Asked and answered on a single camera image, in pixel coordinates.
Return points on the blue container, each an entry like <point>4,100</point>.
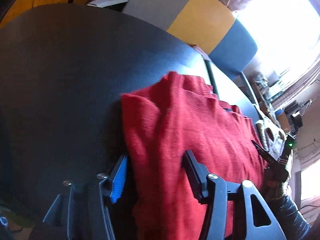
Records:
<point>280,112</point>

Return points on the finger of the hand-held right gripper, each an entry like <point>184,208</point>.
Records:
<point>262,152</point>

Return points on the red knit sweater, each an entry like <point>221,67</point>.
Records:
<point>187,130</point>

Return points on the person's right hand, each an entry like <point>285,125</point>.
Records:
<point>275,185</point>

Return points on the person's right forearm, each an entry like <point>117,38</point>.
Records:
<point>292,215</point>

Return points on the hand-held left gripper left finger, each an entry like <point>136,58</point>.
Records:
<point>118,180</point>

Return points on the pale pink knit sweater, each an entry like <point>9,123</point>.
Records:
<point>275,136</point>

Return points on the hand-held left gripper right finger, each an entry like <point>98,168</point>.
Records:
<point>193,175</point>

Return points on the clear plastic boxes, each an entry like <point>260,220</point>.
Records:
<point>265,82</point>

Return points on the pink printed cushion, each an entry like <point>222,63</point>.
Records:
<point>200,50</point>

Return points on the grey yellow blue sofa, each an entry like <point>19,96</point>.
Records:
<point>195,22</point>

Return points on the window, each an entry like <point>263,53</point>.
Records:
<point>287,30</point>

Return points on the grey sofa armrest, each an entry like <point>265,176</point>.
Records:
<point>247,85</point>
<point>107,2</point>

